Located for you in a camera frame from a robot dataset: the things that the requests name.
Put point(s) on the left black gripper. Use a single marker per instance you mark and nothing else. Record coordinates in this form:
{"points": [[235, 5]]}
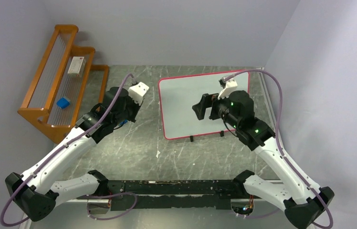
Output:
{"points": [[137, 107]]}

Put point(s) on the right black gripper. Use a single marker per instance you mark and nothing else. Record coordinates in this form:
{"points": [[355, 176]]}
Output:
{"points": [[200, 108]]}

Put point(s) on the red framed whiteboard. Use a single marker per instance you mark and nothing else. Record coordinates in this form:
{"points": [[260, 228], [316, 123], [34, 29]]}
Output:
{"points": [[178, 94]]}

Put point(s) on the blue eraser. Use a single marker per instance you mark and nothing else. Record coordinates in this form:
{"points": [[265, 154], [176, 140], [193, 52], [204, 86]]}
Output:
{"points": [[63, 102], [122, 123]]}

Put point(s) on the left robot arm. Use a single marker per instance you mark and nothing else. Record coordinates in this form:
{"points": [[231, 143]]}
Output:
{"points": [[37, 191]]}

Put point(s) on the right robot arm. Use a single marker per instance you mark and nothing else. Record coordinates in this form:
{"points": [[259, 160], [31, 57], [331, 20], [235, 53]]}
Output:
{"points": [[299, 197]]}

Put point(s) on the blue eraser on shelf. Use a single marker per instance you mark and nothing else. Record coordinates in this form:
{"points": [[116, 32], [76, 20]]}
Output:
{"points": [[63, 102]]}

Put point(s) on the white red cardboard box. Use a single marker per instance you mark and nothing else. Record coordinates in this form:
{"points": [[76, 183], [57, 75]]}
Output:
{"points": [[77, 65]]}

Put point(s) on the orange wooden shelf rack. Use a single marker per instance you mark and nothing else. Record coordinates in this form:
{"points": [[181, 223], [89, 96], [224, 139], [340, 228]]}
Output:
{"points": [[51, 83]]}

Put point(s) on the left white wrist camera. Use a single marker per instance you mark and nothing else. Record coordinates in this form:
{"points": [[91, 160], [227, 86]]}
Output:
{"points": [[137, 92]]}

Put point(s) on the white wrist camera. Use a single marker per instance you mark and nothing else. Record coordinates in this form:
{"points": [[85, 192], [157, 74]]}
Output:
{"points": [[228, 86], [137, 92]]}

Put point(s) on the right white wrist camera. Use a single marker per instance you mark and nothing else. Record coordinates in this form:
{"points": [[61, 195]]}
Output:
{"points": [[228, 86]]}

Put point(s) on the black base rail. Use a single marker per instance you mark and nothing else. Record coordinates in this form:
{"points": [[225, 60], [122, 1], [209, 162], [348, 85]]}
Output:
{"points": [[144, 194]]}

